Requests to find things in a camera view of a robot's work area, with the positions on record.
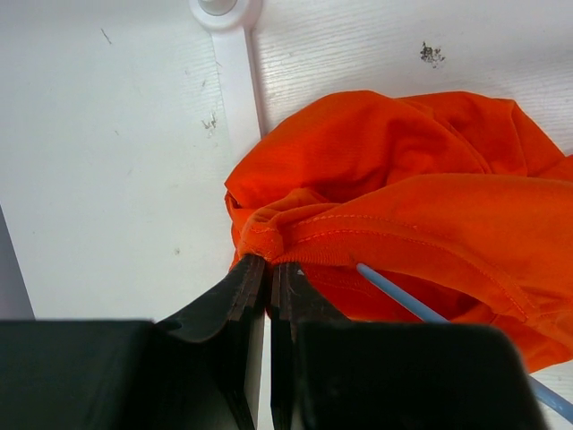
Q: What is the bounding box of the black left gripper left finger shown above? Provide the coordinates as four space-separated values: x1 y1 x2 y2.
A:
1 255 265 429

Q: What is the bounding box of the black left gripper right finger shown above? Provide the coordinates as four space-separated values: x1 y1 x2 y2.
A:
270 263 546 429

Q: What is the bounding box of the orange t shirt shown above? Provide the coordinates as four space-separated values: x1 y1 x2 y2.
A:
225 91 572 371

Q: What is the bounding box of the light blue wire hanger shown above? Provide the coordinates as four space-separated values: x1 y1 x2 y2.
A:
356 263 572 424

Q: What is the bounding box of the white metal clothes rack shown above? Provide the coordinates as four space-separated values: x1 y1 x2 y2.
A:
189 0 264 160

